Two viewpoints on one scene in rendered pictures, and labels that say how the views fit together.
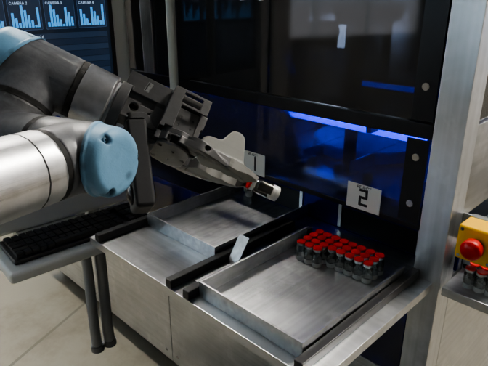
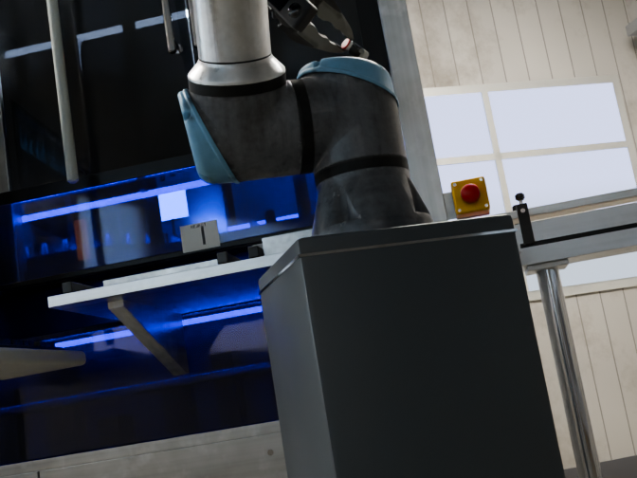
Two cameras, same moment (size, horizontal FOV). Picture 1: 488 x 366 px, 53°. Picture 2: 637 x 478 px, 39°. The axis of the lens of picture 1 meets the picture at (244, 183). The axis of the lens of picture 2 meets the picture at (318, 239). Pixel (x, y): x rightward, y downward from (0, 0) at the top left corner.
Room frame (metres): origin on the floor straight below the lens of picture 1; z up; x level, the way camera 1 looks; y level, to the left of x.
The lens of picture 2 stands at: (-0.47, 0.94, 0.61)
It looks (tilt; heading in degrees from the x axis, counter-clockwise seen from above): 10 degrees up; 323
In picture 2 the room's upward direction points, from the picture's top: 9 degrees counter-clockwise
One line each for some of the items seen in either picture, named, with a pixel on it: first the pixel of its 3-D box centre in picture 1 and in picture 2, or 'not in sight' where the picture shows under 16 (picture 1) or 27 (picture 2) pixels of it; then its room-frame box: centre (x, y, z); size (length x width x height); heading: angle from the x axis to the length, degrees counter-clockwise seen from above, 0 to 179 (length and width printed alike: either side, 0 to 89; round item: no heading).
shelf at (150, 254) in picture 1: (258, 255); (269, 281); (1.01, -0.03, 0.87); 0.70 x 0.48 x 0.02; 45
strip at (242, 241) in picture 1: (221, 258); not in sight; (0.93, 0.05, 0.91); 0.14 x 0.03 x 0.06; 134
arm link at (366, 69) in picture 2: not in sight; (346, 118); (0.36, 0.24, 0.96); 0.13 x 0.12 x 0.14; 63
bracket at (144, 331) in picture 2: not in sight; (152, 340); (1.18, 0.15, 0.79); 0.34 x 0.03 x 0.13; 135
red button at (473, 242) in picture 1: (472, 248); (470, 193); (0.82, -0.43, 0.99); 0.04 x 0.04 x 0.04; 45
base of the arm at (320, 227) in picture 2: not in sight; (368, 208); (0.36, 0.24, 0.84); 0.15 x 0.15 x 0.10
